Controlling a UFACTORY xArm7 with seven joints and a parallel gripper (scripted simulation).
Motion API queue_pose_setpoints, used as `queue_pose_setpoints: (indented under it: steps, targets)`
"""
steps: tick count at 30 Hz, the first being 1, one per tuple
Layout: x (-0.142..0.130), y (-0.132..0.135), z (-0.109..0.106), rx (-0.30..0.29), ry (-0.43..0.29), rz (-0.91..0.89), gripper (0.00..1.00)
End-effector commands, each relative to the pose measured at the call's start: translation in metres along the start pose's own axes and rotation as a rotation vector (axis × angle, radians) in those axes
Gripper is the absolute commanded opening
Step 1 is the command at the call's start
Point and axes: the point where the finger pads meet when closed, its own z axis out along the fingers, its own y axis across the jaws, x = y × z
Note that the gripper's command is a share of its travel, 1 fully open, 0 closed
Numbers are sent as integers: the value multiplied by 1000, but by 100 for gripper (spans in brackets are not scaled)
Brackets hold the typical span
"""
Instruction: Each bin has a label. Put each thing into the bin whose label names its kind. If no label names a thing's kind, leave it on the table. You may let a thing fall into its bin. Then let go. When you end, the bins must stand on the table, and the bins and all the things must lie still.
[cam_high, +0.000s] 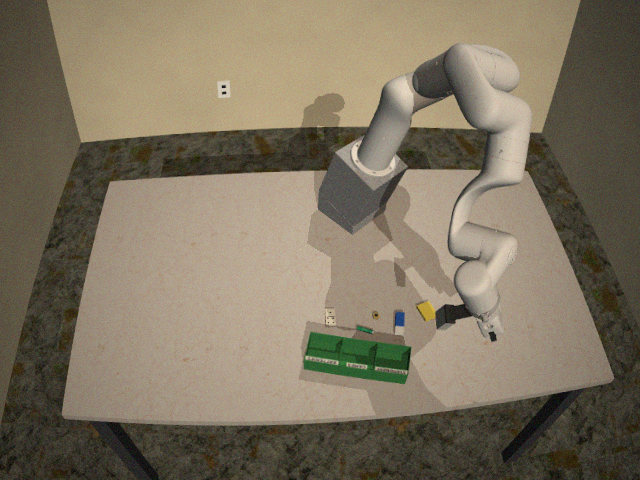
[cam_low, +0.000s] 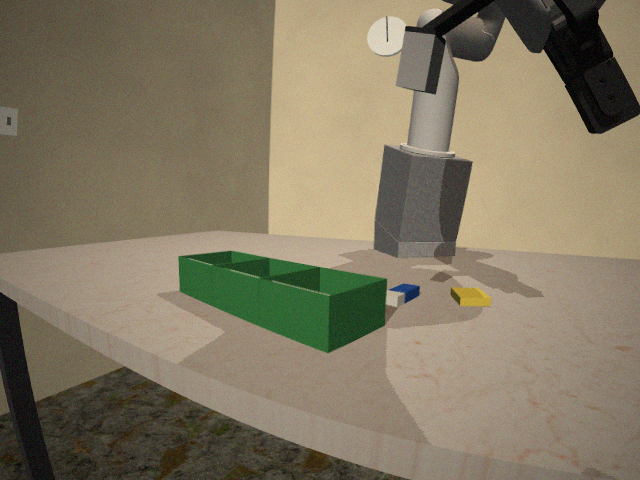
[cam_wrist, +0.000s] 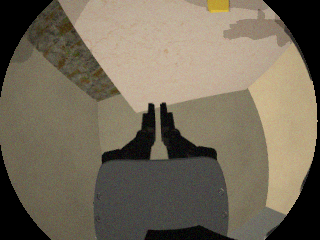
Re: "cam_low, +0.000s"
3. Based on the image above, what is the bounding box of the green divided tray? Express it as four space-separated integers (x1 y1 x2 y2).
178 251 387 353

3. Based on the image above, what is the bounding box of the yellow block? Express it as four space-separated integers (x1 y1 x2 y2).
450 287 491 306

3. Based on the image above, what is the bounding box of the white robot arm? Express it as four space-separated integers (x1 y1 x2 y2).
396 0 506 158

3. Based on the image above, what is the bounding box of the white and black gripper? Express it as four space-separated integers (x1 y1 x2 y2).
495 0 640 134

